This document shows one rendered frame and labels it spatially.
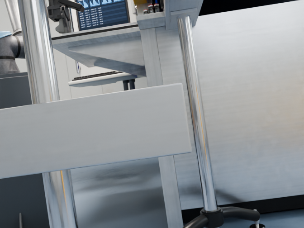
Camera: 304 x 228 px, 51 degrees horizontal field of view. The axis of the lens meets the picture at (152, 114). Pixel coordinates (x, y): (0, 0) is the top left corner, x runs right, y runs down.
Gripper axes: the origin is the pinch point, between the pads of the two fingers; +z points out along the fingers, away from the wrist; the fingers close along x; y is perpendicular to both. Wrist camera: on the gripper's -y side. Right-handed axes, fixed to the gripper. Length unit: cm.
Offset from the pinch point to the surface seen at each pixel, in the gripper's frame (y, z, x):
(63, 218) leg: -19, 57, 91
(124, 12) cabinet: -20, -35, -87
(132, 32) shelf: -30.0, 6.0, 10.9
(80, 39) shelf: -7.5, 5.4, 11.0
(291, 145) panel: -88, 63, 13
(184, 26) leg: -50, 13, 35
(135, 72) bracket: -24, 15, -47
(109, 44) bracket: -18.4, 7.4, 2.6
